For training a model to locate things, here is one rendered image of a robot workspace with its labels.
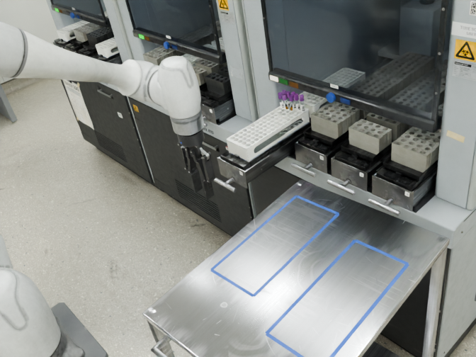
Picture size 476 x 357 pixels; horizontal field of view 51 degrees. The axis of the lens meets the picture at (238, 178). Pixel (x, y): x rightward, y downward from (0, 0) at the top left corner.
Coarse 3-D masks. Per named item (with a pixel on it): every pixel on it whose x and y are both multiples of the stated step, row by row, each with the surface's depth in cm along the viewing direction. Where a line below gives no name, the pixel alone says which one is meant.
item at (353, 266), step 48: (288, 192) 144; (240, 240) 131; (288, 240) 128; (336, 240) 126; (384, 240) 123; (432, 240) 121; (192, 288) 120; (240, 288) 118; (288, 288) 116; (336, 288) 113; (384, 288) 111; (432, 288) 130; (192, 336) 109; (240, 336) 107; (288, 336) 105; (336, 336) 103; (432, 336) 140
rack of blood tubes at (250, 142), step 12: (276, 108) 175; (288, 108) 175; (300, 108) 173; (264, 120) 169; (276, 120) 168; (288, 120) 167; (300, 120) 173; (240, 132) 166; (252, 132) 165; (264, 132) 163; (276, 132) 164; (288, 132) 168; (228, 144) 164; (240, 144) 160; (252, 144) 158; (264, 144) 168; (240, 156) 162; (252, 156) 160
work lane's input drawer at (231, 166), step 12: (300, 132) 171; (276, 144) 165; (288, 144) 168; (228, 156) 164; (264, 156) 163; (276, 156) 165; (228, 168) 164; (240, 168) 160; (252, 168) 159; (264, 168) 163; (216, 180) 166; (228, 180) 164; (240, 180) 162; (252, 180) 162
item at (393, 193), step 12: (384, 168) 147; (372, 180) 147; (384, 180) 144; (396, 180) 141; (408, 180) 140; (420, 180) 140; (432, 180) 143; (372, 192) 150; (384, 192) 146; (396, 192) 142; (408, 192) 139; (420, 192) 140; (384, 204) 143; (396, 204) 145; (408, 204) 141
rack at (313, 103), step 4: (304, 92) 181; (304, 96) 179; (308, 96) 178; (312, 96) 179; (316, 96) 177; (320, 96) 177; (308, 100) 176; (312, 100) 177; (316, 100) 175; (320, 100) 175; (324, 100) 175; (308, 104) 174; (312, 104) 173; (316, 104) 173; (320, 104) 174; (324, 104) 183; (308, 108) 174; (312, 108) 173; (316, 108) 174; (312, 112) 174
